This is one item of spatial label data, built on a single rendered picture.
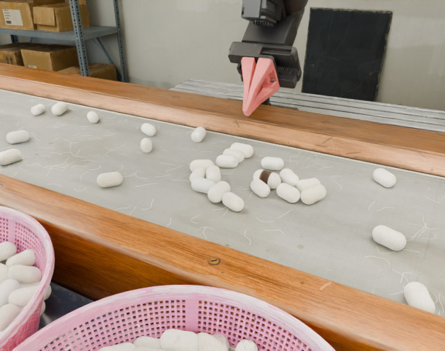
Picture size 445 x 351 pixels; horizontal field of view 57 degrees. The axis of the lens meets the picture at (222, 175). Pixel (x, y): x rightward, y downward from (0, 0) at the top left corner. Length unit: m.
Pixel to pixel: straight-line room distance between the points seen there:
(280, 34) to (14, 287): 0.46
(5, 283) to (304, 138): 0.46
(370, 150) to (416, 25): 1.91
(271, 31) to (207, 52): 2.25
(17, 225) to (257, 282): 0.27
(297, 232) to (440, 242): 0.15
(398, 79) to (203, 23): 1.26
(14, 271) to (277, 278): 0.25
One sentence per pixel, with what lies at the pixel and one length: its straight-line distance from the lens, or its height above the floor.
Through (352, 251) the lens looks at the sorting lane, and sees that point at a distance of 0.46.
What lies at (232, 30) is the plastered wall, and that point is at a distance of 2.77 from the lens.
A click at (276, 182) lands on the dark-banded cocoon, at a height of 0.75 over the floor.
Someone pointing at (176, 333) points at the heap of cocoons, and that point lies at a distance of 0.36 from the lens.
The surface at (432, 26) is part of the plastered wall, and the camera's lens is 2.54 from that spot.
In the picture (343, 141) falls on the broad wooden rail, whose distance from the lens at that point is 0.67.
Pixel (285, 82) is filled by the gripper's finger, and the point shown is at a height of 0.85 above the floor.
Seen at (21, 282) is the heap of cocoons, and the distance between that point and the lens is 0.46.
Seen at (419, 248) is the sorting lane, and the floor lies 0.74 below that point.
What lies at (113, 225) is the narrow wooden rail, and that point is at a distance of 0.45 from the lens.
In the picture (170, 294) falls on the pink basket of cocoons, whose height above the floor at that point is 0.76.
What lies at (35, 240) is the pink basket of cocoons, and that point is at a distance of 0.48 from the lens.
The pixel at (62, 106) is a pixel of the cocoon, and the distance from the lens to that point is 0.86.
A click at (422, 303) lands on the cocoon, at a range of 0.40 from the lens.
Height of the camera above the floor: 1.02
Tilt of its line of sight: 28 degrees down
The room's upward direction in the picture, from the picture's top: straight up
